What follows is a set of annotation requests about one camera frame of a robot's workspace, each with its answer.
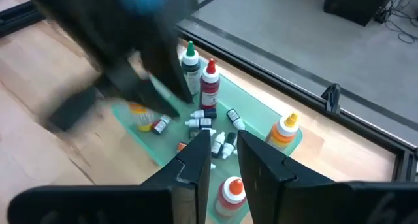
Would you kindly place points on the teal translucent plastic bin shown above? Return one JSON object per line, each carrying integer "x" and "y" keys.
{"x": 258, "y": 113}

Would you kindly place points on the small bottle red white label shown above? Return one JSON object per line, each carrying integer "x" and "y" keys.
{"x": 160, "y": 125}

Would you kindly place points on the large green food coloring bottle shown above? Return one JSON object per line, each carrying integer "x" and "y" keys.
{"x": 191, "y": 70}

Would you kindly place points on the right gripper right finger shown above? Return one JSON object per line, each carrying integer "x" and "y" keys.
{"x": 261, "y": 171}

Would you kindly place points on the black frame clamp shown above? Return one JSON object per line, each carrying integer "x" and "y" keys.
{"x": 331, "y": 100}

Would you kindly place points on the large orange bottle yellow cap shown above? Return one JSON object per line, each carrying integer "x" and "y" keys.
{"x": 282, "y": 132}

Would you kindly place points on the large red bottle orange cap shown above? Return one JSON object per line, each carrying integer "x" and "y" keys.
{"x": 230, "y": 194}

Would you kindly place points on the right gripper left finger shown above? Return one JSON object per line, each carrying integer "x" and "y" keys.
{"x": 192, "y": 171}

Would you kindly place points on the small white cap dropper bottle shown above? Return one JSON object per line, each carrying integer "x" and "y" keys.
{"x": 212, "y": 166}

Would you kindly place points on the black floor box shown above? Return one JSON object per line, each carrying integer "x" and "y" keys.
{"x": 356, "y": 5}

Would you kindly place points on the black aluminium table frame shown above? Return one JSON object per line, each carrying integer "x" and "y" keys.
{"x": 277, "y": 84}

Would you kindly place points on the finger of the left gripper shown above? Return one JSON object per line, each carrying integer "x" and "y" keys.
{"x": 170, "y": 64}
{"x": 137, "y": 87}

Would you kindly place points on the small reddish dropper bottle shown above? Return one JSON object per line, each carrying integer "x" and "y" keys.
{"x": 180, "y": 147}

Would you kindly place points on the small dark dropper bottle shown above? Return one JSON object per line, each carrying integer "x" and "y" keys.
{"x": 233, "y": 115}
{"x": 230, "y": 140}
{"x": 217, "y": 147}
{"x": 207, "y": 113}
{"x": 210, "y": 131}

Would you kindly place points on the large yellow food coloring bottle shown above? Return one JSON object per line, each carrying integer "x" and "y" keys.
{"x": 142, "y": 119}

